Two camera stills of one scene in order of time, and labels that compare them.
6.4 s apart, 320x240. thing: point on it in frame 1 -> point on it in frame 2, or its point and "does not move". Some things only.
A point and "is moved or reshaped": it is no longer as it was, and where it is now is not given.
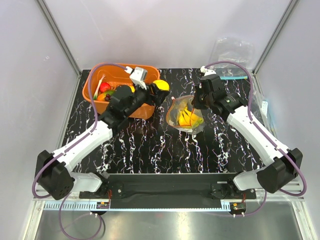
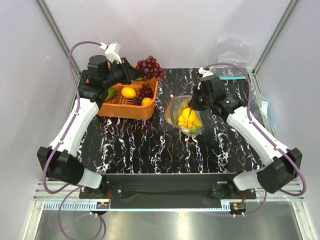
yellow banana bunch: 186,118 is moved or reshaped
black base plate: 168,191 does not move
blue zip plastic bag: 230,50 does not move
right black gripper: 195,104 does not move
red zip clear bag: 181,116 does not move
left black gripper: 158,94 -> 130,73
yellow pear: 162,85 -> 187,115
